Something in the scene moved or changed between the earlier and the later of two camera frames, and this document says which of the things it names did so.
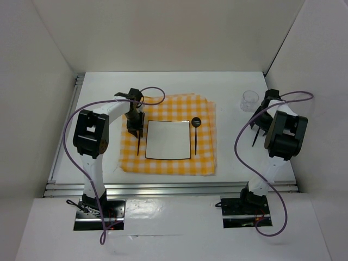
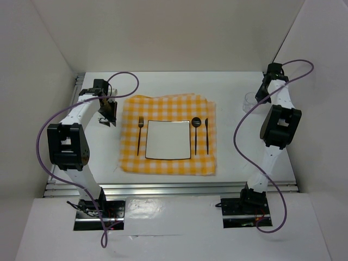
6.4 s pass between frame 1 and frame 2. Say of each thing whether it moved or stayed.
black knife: moved
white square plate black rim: stayed
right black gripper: moved
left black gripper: moved
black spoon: stayed
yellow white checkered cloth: stayed
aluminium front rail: stayed
